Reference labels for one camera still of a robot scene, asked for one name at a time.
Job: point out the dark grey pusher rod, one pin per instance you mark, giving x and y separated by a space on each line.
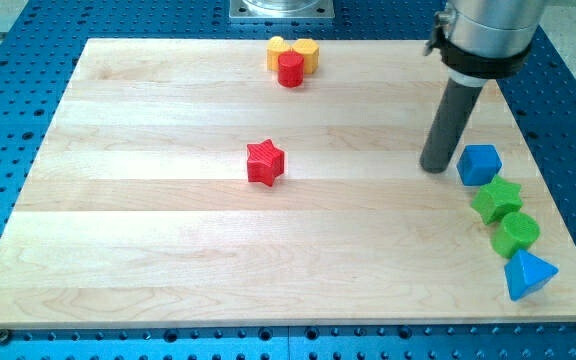
451 118

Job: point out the red star block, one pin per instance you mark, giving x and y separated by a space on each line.
265 162

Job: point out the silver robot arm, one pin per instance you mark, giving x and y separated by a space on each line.
478 41

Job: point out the blue cube block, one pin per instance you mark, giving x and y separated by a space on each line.
478 164

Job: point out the green star block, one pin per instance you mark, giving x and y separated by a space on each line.
496 199

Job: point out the green cylinder block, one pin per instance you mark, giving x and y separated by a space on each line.
516 231

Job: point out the yellow hexagon block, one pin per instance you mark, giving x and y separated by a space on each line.
309 49

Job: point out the red cylinder block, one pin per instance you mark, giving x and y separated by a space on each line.
290 69

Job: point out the blue triangular block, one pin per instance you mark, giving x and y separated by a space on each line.
527 273

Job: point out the yellow heart block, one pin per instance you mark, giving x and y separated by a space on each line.
275 46

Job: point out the light wooden board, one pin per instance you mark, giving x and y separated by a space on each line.
138 212

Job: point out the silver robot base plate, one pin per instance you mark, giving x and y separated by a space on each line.
281 9

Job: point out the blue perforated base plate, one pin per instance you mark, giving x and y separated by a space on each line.
39 51

